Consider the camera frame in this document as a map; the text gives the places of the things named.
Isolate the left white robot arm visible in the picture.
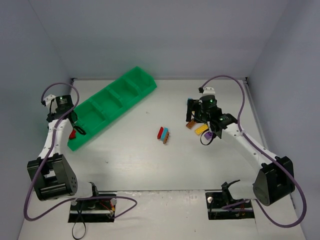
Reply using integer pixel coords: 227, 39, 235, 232
27, 94, 95, 201

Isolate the yellow long lego plate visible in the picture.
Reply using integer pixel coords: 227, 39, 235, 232
194, 124, 209, 136

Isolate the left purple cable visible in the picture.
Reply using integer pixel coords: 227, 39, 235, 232
23, 82, 138, 222

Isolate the brown lego plate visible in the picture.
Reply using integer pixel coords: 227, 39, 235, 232
186, 119, 197, 130

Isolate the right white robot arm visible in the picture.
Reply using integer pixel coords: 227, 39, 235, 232
186, 95, 295, 206

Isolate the green divided sorting tray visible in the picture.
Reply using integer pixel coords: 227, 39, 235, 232
67, 66, 157, 151

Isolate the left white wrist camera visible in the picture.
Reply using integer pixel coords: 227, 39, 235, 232
41, 94, 56, 109

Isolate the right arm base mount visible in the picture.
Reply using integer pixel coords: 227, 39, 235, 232
205, 180, 255, 221

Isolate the long red lego brick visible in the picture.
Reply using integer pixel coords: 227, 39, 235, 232
69, 129, 76, 140

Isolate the purple square lego plate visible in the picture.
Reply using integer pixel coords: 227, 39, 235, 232
204, 131, 213, 141

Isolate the teal lego in stack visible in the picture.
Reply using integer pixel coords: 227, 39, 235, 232
160, 127, 168, 141

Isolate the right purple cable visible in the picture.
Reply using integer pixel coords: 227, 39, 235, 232
202, 74, 307, 228

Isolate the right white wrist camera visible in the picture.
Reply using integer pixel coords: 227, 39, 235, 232
198, 86, 216, 96

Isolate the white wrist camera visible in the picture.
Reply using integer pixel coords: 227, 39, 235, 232
198, 86, 216, 96
41, 94, 56, 109

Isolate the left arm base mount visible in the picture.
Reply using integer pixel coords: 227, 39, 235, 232
68, 191, 118, 238

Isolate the purple cable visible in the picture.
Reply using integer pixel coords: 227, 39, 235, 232
23, 82, 138, 222
202, 74, 307, 228

